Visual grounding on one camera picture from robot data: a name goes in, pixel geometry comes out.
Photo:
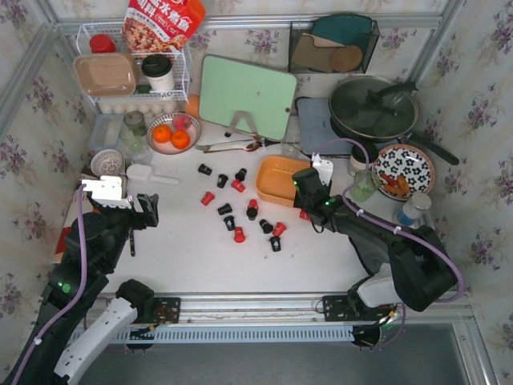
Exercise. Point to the grey induction cooker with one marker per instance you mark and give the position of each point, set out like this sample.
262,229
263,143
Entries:
314,122

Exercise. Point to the orange plastic storage basket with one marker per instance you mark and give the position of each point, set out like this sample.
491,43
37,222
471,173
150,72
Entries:
274,183

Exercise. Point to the metal cutting board stand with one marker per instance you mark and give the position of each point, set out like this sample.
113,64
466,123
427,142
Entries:
243,124

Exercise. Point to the egg tray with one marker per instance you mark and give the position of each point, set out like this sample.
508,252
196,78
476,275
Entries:
146,108

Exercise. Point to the red striped cloth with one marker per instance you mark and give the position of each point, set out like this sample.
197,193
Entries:
69,219

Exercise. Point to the pink fruit bowl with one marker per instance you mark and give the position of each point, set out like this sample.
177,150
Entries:
167,148

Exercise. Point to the left camera mount white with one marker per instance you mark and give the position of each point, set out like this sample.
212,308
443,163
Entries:
108,191

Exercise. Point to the fried food pieces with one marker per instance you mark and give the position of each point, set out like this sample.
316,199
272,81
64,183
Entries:
398,186

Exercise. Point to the pale green glass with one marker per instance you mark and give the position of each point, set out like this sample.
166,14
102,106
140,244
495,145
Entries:
135,147

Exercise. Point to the black capsule numbered four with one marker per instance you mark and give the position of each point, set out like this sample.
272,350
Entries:
275,243
230,223

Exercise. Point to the light blue plastic tray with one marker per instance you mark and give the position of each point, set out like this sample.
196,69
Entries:
105,134

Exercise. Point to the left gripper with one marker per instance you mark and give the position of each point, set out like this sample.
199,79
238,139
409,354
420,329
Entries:
140,212

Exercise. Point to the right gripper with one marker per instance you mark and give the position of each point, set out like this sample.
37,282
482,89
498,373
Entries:
307,185

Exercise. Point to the copper spoon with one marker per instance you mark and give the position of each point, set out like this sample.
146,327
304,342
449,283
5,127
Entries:
249,148

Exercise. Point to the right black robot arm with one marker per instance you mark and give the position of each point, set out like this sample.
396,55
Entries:
404,265

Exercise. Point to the pink peach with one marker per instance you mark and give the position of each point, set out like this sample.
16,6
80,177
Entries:
181,122

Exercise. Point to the white round strainer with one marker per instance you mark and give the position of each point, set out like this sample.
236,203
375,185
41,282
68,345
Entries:
107,162

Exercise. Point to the orange tangerine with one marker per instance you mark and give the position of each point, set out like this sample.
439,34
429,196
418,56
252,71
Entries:
162,134
180,140

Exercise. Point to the camera mount white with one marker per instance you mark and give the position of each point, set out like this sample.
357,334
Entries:
108,191
323,167

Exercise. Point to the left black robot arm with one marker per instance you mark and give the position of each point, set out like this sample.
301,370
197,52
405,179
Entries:
93,248

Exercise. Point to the grey tinted glass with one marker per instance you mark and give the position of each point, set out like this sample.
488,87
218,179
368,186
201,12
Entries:
135,122

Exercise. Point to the jar with black lid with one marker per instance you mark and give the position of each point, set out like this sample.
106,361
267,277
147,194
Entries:
357,160

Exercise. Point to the right camera mount white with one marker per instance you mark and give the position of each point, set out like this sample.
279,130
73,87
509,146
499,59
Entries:
323,167

